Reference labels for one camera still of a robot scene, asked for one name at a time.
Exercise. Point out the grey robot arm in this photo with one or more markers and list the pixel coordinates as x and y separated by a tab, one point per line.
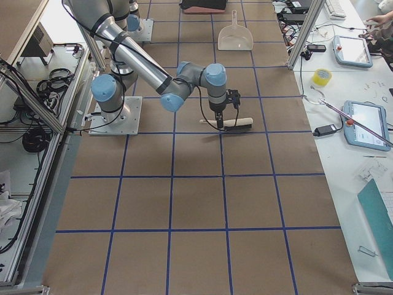
126	14
107	21

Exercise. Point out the aluminium frame post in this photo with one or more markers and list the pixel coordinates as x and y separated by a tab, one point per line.
310	19

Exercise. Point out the near teach pendant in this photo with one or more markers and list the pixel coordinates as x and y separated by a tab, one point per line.
370	115

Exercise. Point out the far teach pendant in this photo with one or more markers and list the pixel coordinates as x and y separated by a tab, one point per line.
351	51

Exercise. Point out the teal folder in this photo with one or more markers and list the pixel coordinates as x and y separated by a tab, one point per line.
379	221

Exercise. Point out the yellow tape roll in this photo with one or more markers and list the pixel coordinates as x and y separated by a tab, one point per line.
321	77

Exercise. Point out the teach pendant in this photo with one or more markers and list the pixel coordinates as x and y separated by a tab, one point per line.
370	115
351	51

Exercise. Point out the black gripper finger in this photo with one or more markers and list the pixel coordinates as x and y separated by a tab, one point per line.
219	119

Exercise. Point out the black power adapter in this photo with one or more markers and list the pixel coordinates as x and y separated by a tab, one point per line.
325	130

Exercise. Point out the beige plastic dustpan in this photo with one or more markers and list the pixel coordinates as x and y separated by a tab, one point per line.
235	36

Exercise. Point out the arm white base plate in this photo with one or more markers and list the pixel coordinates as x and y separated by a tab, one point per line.
140	30
124	122

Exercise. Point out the beige hand brush black bristles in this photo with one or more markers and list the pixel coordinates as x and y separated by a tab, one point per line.
230	125

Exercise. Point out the bin with black bag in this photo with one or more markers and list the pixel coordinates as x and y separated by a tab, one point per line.
203	6

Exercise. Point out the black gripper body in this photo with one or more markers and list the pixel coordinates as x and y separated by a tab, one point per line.
217	110

